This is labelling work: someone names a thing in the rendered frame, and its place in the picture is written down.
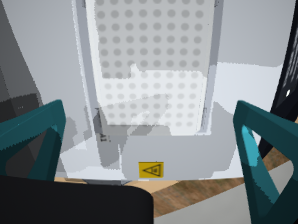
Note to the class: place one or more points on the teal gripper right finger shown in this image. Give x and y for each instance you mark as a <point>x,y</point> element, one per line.
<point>262,193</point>

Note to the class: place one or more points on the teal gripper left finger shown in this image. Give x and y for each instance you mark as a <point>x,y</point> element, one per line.
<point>16,133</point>

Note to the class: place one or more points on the grey well plate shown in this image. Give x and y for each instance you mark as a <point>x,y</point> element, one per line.
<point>150,62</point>

